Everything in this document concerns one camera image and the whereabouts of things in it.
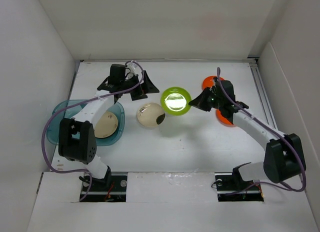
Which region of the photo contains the orange plate lower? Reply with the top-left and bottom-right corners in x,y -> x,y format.
215,109 -> 235,128

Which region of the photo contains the beige plate with flowers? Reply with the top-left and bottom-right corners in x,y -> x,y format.
94,111 -> 119,139

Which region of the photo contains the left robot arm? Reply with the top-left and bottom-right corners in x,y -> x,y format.
58,60 -> 159,191

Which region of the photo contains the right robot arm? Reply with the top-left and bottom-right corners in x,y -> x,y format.
188,77 -> 307,193

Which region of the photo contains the green plate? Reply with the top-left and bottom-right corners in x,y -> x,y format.
160,86 -> 192,116

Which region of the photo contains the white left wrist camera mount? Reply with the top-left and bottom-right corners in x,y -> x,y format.
125,61 -> 139,80

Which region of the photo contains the orange plate upper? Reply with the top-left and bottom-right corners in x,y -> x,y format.
201,75 -> 217,90

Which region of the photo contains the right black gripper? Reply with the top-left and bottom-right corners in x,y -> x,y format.
188,86 -> 223,112

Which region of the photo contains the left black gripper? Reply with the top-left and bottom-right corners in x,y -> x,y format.
120,71 -> 159,101

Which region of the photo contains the beige plate with black patch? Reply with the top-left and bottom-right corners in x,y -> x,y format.
136,102 -> 166,128

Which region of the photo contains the teal plastic bin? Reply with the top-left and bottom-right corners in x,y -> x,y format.
46,99 -> 126,147

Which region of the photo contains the orange plate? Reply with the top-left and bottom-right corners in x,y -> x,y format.
201,75 -> 217,90
215,109 -> 235,128

